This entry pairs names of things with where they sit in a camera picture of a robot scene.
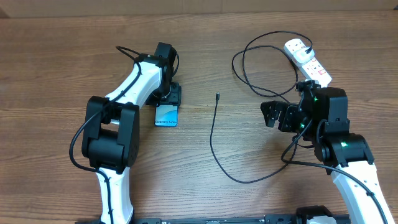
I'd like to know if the black USB charging cable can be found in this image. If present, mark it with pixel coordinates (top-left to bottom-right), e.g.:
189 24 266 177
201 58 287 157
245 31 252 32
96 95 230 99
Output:
210 30 313 184

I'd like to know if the blue Galaxy smartphone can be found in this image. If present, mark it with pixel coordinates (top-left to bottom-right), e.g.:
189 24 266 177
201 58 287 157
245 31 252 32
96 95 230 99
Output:
155 105 178 128

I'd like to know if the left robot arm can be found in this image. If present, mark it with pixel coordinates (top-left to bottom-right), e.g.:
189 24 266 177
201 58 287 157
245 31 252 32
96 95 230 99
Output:
78 42 182 223

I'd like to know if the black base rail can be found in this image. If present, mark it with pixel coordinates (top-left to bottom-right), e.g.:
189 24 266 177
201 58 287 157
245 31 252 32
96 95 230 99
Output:
74 214 351 224

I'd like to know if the white power strip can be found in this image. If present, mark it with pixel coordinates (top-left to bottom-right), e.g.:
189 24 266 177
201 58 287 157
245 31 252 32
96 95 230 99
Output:
284 39 332 87

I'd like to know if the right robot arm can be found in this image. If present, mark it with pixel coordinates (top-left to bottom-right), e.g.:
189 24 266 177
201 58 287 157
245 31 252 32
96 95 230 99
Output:
261 80 394 223

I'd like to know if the white charger plug adapter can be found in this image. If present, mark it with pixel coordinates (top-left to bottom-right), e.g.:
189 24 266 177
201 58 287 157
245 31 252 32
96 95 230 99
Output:
293 47 315 66

